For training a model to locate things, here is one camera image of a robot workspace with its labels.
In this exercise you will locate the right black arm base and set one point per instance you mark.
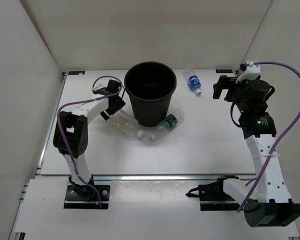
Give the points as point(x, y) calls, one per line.
point(212, 196)

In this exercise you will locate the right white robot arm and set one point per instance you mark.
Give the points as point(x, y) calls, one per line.
point(266, 202)

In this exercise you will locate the black ribbed plastic bin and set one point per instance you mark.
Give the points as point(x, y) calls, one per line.
point(150, 86)

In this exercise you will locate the black table label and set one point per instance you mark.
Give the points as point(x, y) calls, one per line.
point(224, 71)
point(74, 73)

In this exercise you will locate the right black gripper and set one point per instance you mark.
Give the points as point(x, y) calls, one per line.
point(226, 83)

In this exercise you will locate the aluminium rail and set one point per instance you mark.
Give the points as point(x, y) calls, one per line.
point(171, 177)

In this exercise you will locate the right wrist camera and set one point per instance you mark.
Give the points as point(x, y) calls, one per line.
point(248, 71)

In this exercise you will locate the right black table label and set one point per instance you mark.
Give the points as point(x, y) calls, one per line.
point(224, 71)

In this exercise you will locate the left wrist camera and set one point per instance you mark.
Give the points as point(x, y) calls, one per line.
point(112, 87)

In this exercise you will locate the blue label clear bottle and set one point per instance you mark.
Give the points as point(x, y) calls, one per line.
point(192, 80)

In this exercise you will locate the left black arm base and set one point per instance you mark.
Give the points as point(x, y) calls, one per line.
point(85, 197)

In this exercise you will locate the green label clear bottle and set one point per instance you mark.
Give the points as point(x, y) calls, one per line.
point(167, 124)

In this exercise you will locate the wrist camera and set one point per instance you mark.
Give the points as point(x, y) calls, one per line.
point(112, 87)
point(248, 71)

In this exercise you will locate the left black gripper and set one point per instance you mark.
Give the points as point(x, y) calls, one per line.
point(120, 104)

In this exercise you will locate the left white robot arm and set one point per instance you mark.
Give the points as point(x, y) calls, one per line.
point(71, 131)

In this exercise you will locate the yellow label clear bottle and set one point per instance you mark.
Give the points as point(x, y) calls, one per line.
point(127, 124)

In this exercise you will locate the left black table label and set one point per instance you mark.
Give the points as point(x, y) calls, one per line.
point(74, 73)

